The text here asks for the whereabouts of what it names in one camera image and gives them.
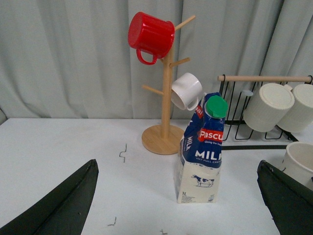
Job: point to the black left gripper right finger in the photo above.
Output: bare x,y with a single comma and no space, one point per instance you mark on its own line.
290,203

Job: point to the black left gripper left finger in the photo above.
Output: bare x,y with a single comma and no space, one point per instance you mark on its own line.
63,211

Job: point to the milk carton with green cap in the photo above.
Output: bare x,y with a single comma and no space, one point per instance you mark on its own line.
199,164

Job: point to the cream ribbed mug right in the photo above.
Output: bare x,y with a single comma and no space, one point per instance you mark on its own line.
300,115

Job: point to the cream ribbed mug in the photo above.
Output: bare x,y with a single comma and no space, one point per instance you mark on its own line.
300,115
268,106

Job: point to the cream ribbed mug left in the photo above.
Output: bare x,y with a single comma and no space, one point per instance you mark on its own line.
268,106

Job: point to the wooden mug tree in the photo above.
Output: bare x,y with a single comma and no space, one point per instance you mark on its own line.
164,138

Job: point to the white hanging mug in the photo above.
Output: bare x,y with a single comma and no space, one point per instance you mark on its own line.
186,91

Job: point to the red enamel mug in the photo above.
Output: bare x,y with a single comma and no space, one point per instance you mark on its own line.
151,37

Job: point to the cream mug with black handle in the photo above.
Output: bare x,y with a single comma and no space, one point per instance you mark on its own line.
298,163

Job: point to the black wire cup rack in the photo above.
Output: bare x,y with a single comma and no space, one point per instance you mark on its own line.
238,90

